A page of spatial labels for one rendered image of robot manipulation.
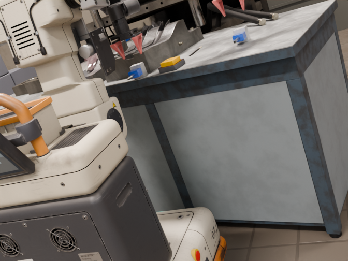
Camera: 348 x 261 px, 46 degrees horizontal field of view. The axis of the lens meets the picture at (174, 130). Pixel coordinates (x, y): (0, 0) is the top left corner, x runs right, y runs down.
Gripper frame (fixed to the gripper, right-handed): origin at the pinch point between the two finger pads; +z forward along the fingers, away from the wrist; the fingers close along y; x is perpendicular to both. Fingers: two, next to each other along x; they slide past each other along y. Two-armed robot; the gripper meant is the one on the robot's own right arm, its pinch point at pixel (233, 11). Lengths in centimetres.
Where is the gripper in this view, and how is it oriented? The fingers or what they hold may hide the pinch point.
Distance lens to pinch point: 168.0
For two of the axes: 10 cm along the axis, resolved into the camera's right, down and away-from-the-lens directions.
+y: -8.6, 1.7, 4.8
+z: 3.4, 8.9, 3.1
